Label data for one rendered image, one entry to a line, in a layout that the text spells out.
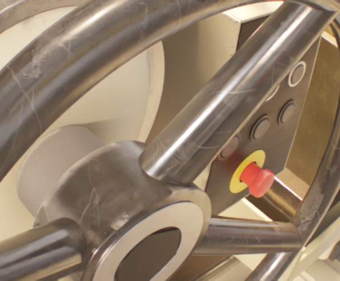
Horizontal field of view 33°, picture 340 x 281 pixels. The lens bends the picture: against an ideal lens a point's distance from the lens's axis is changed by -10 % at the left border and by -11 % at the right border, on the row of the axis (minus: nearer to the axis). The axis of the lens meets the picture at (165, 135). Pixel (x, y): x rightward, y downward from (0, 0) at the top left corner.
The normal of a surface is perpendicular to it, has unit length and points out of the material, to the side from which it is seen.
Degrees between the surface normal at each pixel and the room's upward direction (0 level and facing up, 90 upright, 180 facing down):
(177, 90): 90
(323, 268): 0
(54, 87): 68
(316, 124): 90
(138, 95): 82
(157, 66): 90
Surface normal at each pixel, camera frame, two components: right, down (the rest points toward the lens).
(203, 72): -0.74, 0.37
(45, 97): 0.50, 0.28
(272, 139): 0.66, 0.55
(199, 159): 0.18, 0.61
